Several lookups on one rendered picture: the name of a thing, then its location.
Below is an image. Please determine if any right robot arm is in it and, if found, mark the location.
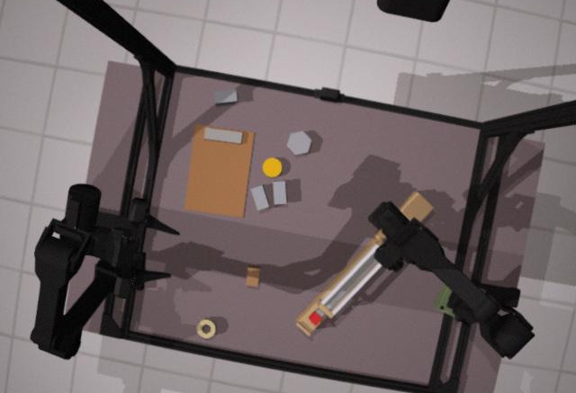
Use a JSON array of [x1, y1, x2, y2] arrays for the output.
[[30, 183, 137, 360]]

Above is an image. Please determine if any yellow cylinder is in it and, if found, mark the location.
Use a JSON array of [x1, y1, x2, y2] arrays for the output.
[[263, 158, 282, 177]]

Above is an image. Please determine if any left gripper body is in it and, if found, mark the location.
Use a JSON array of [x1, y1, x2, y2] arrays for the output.
[[368, 202, 387, 230]]

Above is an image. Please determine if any small tan wooden block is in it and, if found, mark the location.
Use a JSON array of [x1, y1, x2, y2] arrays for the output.
[[246, 265, 261, 287]]

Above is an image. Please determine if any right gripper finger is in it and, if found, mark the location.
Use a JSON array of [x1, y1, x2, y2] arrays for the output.
[[144, 209, 180, 235], [131, 269, 171, 290]]

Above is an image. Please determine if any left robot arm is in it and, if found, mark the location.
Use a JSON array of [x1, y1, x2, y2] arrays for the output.
[[373, 201, 535, 359]]

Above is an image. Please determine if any brown clipboard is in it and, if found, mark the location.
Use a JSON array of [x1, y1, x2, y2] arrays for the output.
[[186, 125, 255, 208]]

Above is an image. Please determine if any red cube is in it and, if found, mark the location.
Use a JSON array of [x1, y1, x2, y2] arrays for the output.
[[309, 310, 322, 326]]

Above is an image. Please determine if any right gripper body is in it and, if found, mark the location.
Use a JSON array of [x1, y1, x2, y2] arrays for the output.
[[90, 198, 148, 299]]

